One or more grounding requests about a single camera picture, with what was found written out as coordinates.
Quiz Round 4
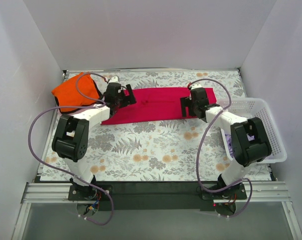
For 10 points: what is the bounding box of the magenta t shirt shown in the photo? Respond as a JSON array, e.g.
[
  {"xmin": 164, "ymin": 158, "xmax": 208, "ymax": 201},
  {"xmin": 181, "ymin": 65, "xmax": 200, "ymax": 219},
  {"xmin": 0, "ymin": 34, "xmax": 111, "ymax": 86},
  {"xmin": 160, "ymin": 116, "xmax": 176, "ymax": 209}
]
[{"xmin": 100, "ymin": 86, "xmax": 218, "ymax": 126}]

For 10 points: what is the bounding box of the folded orange t shirt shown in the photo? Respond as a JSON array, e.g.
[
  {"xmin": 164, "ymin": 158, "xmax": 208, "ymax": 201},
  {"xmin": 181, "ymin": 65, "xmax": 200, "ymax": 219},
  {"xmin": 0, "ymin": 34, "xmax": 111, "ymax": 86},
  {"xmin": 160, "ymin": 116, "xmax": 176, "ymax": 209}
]
[{"xmin": 51, "ymin": 72, "xmax": 101, "ymax": 113}]

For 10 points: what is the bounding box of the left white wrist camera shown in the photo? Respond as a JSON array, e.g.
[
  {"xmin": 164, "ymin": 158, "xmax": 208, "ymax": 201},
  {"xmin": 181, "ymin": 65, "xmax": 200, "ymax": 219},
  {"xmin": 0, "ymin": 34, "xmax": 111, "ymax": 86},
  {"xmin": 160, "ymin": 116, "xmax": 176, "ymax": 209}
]
[{"xmin": 108, "ymin": 75, "xmax": 119, "ymax": 84}]

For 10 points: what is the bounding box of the floral table mat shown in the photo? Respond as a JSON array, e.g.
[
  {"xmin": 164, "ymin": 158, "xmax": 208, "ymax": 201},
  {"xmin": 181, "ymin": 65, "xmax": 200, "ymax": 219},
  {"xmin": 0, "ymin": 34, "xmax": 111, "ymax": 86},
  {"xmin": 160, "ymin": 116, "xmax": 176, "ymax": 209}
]
[{"xmin": 38, "ymin": 69, "xmax": 274, "ymax": 182}]

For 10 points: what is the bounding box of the white plastic basket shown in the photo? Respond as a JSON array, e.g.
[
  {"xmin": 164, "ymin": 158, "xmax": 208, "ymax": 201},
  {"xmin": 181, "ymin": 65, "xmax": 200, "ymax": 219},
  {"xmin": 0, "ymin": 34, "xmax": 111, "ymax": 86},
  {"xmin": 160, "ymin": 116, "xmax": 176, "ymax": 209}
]
[{"xmin": 228, "ymin": 97, "xmax": 287, "ymax": 164}]

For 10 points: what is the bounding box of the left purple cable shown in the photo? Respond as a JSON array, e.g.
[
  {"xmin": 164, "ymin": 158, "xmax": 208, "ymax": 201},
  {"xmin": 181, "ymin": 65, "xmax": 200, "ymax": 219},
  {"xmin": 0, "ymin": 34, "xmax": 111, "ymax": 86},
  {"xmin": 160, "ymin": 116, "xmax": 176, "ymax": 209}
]
[{"xmin": 28, "ymin": 72, "xmax": 115, "ymax": 225}]

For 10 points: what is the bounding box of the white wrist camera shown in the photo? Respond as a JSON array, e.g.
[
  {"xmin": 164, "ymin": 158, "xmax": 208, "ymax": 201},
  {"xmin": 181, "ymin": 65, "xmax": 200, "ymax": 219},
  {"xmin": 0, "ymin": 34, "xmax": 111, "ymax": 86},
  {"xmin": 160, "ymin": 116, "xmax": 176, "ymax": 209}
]
[
  {"xmin": 108, "ymin": 75, "xmax": 119, "ymax": 84},
  {"xmin": 189, "ymin": 83, "xmax": 203, "ymax": 90}
]

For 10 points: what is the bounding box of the lavender t shirt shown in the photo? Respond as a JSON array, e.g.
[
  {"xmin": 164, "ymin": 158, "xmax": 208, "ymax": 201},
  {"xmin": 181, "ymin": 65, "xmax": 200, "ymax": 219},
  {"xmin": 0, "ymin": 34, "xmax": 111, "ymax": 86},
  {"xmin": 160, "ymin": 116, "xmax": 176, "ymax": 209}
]
[{"xmin": 225, "ymin": 134, "xmax": 255, "ymax": 158}]

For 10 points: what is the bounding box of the folded black t shirt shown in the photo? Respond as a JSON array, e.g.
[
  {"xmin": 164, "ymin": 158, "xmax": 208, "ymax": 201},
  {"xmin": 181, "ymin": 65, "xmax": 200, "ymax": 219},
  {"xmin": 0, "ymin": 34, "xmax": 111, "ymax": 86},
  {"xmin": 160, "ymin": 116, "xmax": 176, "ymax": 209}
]
[{"xmin": 55, "ymin": 79, "xmax": 103, "ymax": 113}]

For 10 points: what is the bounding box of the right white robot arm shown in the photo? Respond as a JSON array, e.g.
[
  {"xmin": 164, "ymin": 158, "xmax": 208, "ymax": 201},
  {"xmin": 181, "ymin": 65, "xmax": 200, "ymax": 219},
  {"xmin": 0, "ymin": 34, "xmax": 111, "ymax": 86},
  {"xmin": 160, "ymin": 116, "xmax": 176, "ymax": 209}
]
[{"xmin": 180, "ymin": 85, "xmax": 272, "ymax": 199}]

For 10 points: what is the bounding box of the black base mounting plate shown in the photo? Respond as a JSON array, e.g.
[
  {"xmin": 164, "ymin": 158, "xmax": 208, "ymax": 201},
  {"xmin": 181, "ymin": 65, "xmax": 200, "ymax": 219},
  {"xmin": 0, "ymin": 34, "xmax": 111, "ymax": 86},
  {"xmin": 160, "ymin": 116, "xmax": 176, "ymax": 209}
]
[{"xmin": 68, "ymin": 181, "xmax": 249, "ymax": 215}]

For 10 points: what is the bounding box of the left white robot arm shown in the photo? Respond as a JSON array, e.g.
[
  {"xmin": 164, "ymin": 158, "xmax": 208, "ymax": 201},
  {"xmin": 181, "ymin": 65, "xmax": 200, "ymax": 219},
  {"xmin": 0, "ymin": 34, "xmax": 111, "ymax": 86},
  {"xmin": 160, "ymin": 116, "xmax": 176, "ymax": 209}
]
[{"xmin": 52, "ymin": 81, "xmax": 136, "ymax": 200}]

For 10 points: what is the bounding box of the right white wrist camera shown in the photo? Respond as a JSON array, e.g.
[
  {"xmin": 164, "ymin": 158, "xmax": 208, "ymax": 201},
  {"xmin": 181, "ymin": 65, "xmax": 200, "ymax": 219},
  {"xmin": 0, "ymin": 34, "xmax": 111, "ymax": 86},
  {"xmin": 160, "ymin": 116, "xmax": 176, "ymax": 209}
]
[{"xmin": 189, "ymin": 83, "xmax": 203, "ymax": 90}]

